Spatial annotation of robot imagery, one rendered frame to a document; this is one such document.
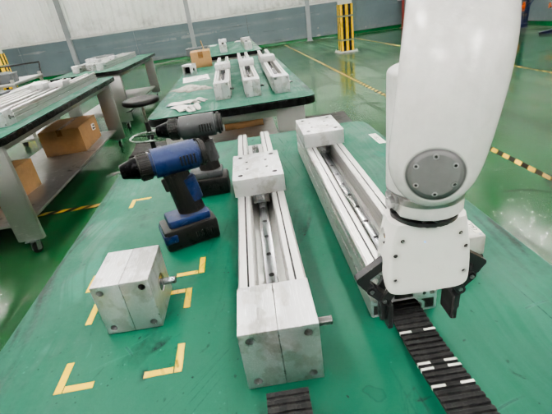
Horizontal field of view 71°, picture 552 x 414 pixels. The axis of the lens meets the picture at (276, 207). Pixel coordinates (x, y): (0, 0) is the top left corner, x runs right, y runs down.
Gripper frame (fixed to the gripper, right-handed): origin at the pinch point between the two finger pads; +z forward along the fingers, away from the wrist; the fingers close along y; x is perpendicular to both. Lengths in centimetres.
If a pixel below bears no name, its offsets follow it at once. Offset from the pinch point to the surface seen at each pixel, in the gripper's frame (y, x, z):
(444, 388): -0.8, -9.8, 3.0
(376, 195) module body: 3.7, 28.7, -3.1
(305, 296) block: -14.7, 1.3, -4.1
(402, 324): -1.1, 2.1, 4.6
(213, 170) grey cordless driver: -31, 61, -1
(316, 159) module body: -4, 53, -3
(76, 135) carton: -188, 338, 46
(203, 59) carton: -59, 382, -1
